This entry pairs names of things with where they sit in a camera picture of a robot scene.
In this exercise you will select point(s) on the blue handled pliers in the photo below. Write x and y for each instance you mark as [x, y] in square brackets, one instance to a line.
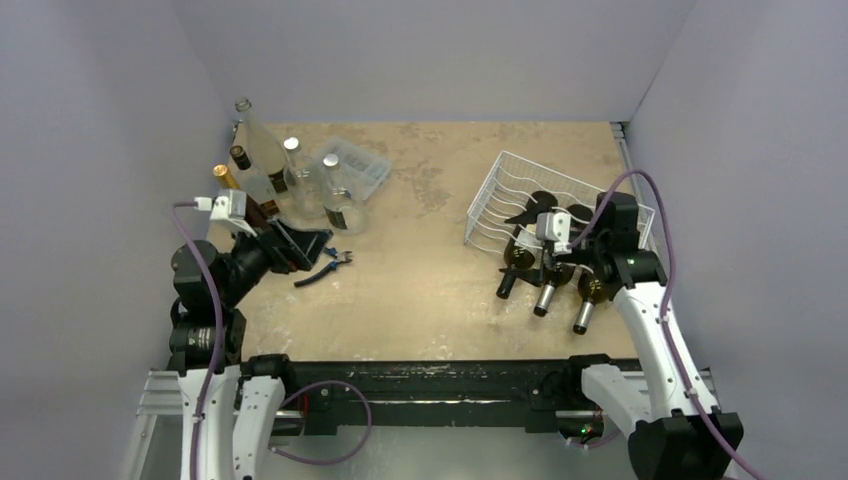
[338, 258]

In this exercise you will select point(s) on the aluminium frame rail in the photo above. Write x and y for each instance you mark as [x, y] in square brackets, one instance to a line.
[155, 447]

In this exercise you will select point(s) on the amber bottle gold foil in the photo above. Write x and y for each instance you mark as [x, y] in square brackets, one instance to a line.
[254, 215]

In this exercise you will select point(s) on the white wire wine rack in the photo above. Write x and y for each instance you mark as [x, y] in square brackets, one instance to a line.
[503, 194]

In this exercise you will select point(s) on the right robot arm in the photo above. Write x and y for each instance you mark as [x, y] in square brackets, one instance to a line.
[677, 430]

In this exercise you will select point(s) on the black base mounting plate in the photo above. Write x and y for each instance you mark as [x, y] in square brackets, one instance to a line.
[537, 395]

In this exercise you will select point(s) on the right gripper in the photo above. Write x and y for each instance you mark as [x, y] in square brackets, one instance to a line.
[549, 258]

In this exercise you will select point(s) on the square bottle gold black cap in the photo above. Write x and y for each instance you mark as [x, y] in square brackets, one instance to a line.
[254, 181]

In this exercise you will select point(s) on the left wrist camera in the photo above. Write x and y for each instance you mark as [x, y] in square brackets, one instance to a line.
[227, 210]

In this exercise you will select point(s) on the dark bottle black cap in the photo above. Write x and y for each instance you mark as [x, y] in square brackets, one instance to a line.
[517, 257]

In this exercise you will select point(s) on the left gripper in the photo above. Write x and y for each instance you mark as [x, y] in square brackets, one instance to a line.
[287, 248]

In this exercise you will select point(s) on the clear plastic compartment box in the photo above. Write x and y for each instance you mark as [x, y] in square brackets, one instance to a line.
[368, 170]

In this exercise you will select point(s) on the tall clear glass bottle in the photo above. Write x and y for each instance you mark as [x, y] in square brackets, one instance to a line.
[264, 148]

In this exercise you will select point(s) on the round clear bottle silver cap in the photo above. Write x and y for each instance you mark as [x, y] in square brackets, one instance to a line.
[303, 180]

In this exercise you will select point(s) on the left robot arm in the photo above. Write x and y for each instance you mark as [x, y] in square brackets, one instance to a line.
[226, 400]

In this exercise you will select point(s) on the dark green bottle silver cap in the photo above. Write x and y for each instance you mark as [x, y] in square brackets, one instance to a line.
[557, 275]

